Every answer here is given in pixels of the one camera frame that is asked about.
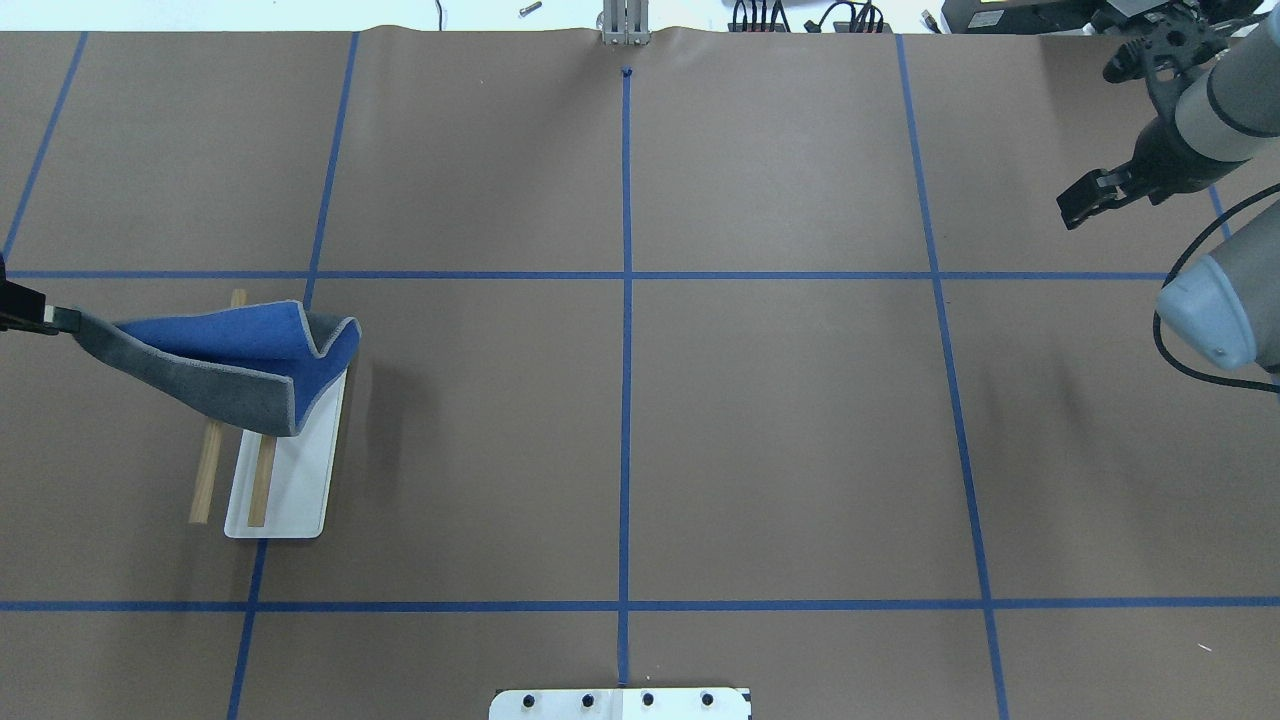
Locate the wooden towel rack white base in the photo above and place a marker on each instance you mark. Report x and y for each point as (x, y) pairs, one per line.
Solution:
(281, 485)

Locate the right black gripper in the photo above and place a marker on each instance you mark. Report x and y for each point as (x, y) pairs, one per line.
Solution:
(1163, 150)

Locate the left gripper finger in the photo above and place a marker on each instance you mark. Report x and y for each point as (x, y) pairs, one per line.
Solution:
(19, 302)
(48, 320)

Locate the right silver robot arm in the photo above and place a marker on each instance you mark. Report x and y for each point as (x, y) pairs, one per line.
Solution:
(1215, 102)

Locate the grey blue towel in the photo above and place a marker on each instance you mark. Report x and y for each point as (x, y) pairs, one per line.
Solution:
(259, 367)

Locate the white central pedestal column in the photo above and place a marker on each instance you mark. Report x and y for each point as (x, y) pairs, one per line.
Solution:
(623, 703)

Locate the aluminium frame post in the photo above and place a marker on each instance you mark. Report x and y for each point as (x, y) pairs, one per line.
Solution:
(625, 23)

